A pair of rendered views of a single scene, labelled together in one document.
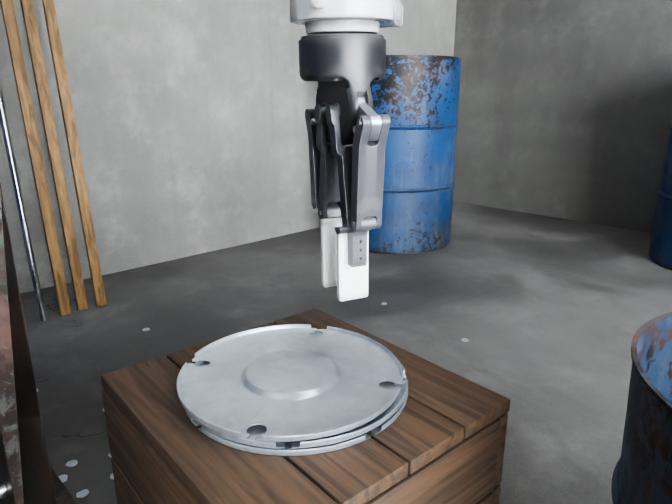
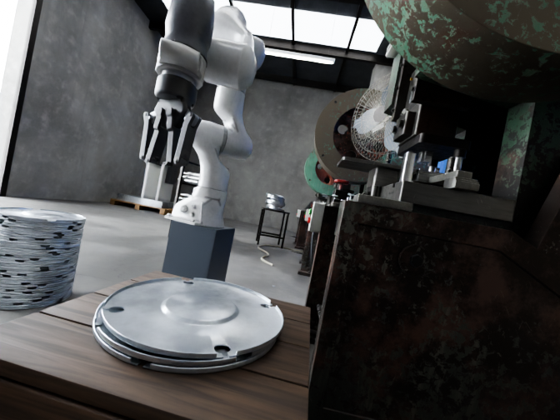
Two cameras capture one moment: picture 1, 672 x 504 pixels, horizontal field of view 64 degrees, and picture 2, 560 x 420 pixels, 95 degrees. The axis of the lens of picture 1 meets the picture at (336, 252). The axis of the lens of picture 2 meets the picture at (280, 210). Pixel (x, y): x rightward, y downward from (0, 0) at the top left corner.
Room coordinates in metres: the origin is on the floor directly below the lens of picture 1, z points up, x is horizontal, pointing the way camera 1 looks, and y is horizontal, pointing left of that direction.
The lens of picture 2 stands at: (1.04, -0.17, 0.56)
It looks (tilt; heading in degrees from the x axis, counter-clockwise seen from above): 0 degrees down; 138
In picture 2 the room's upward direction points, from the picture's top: 11 degrees clockwise
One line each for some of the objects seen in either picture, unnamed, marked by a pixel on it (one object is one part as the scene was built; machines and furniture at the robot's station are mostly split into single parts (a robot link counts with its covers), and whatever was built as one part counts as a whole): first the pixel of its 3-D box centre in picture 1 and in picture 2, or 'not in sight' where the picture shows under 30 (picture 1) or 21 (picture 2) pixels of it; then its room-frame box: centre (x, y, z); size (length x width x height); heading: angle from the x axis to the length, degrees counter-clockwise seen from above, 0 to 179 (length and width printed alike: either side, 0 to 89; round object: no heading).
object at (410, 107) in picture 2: not in sight; (425, 102); (0.65, 0.77, 1.04); 0.17 x 0.15 x 0.30; 44
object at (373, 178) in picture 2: not in sight; (371, 183); (0.56, 0.68, 0.72); 0.25 x 0.14 x 0.14; 44
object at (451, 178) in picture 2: not in sight; (451, 174); (0.80, 0.68, 0.76); 0.17 x 0.06 x 0.10; 134
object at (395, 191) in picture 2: not in sight; (417, 203); (0.68, 0.80, 0.68); 0.45 x 0.30 x 0.06; 134
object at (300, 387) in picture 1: (291, 371); (201, 306); (0.64, 0.06, 0.37); 0.29 x 0.29 x 0.01
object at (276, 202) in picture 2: not in sight; (272, 219); (-1.96, 2.46, 0.40); 0.45 x 0.40 x 0.79; 146
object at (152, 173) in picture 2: (352, 263); (152, 182); (0.48, -0.02, 0.57); 0.03 x 0.01 x 0.07; 113
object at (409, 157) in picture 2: not in sight; (407, 167); (0.71, 0.59, 0.75); 0.03 x 0.03 x 0.10; 44
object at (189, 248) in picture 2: not in sight; (194, 281); (0.11, 0.31, 0.23); 0.18 x 0.18 x 0.45; 36
